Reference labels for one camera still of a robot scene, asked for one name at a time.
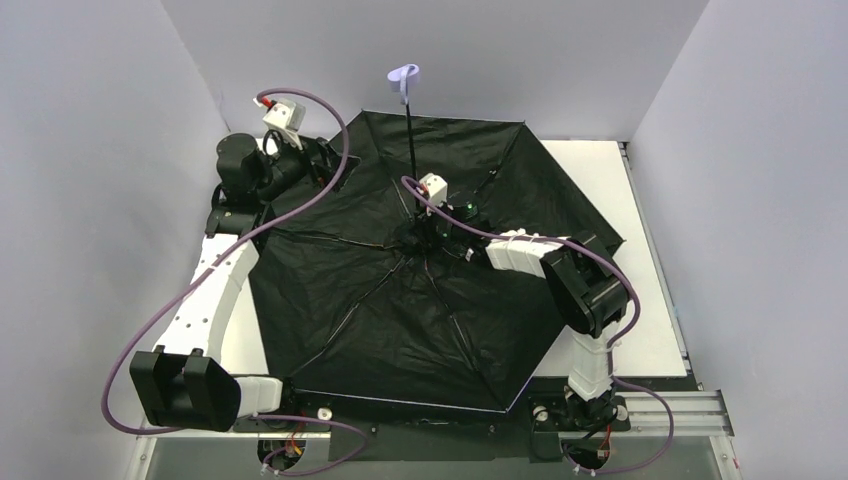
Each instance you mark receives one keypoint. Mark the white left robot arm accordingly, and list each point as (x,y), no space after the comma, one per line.
(182,383)

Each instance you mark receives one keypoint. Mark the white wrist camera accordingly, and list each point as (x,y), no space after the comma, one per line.
(284,117)
(435,189)

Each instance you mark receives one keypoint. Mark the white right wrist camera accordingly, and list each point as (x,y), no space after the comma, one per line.
(435,189)

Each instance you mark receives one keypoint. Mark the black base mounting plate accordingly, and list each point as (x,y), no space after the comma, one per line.
(542,432)

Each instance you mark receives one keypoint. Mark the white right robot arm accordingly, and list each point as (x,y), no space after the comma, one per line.
(590,294)

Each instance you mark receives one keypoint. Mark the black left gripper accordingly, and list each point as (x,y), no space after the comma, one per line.
(320,163)

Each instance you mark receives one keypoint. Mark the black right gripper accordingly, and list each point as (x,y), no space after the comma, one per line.
(427,234)

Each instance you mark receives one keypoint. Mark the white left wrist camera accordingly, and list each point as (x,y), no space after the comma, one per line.
(284,117)

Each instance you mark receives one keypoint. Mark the lavender folding umbrella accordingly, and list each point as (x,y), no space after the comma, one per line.
(350,305)

